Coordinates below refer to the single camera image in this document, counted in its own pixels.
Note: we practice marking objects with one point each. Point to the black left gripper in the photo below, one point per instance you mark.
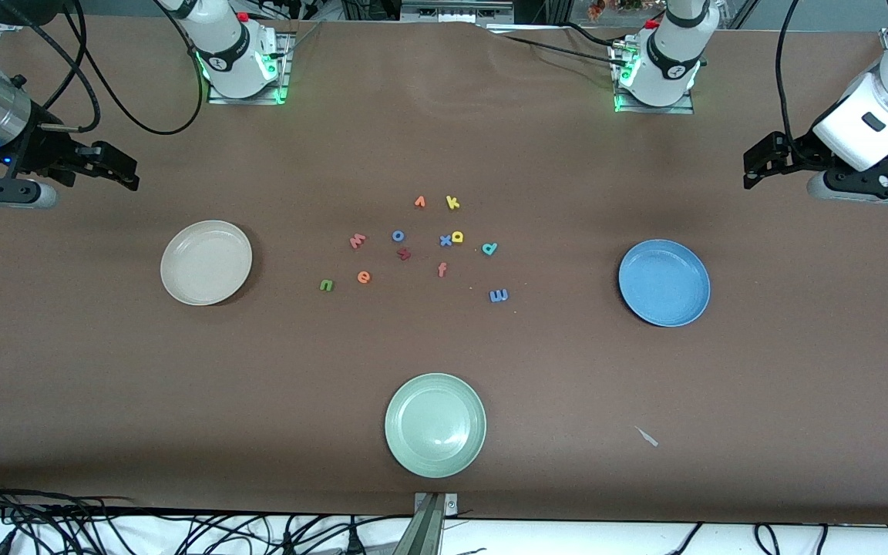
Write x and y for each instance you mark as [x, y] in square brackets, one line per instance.
[793, 150]

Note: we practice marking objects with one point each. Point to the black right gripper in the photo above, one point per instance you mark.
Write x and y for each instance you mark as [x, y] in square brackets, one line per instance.
[42, 150]

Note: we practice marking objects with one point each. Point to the green foam letter u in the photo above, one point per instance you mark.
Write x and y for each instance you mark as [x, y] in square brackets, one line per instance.
[326, 288]

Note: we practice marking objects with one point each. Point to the pink foam letter w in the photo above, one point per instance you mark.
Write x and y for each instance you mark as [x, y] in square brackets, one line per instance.
[358, 240]

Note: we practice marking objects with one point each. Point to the teal foam letter p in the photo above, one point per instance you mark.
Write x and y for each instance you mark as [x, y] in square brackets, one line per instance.
[490, 250]

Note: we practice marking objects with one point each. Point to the blue foam letter m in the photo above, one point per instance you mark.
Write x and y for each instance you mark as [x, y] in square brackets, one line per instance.
[499, 295]

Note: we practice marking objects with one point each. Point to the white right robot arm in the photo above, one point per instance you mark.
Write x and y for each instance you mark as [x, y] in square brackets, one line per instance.
[228, 46]

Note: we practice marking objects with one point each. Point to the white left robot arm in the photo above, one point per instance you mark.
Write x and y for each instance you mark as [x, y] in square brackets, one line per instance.
[671, 54]

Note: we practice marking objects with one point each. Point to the beige round plate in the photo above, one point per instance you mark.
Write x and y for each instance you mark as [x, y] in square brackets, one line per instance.
[206, 263]

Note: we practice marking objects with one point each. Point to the blue round plate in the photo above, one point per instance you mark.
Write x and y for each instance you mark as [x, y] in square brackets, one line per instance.
[664, 283]

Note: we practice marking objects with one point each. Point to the orange dried plant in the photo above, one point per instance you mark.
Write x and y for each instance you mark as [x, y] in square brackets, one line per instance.
[597, 9]

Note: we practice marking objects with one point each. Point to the small white paper scrap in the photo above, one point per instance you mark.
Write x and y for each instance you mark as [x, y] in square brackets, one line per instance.
[647, 436]

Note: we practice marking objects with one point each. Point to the yellow foam letter k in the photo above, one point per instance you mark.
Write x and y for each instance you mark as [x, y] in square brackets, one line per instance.
[452, 203]

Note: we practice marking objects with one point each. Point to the brown paper table cover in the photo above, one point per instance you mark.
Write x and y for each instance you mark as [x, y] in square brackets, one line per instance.
[444, 347]

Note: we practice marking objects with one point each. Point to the pale green round plate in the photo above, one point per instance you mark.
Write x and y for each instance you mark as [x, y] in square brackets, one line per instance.
[435, 425]

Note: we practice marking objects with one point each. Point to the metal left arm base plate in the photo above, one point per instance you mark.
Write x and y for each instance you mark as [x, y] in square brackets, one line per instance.
[683, 109]

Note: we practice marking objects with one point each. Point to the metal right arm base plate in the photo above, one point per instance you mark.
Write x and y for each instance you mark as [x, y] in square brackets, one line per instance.
[280, 85]

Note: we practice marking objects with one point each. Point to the grey metal frame piece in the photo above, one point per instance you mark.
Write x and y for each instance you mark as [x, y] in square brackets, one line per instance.
[455, 9]

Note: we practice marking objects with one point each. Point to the grey metal table bracket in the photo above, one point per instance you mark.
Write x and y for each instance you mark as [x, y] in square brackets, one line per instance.
[432, 524]

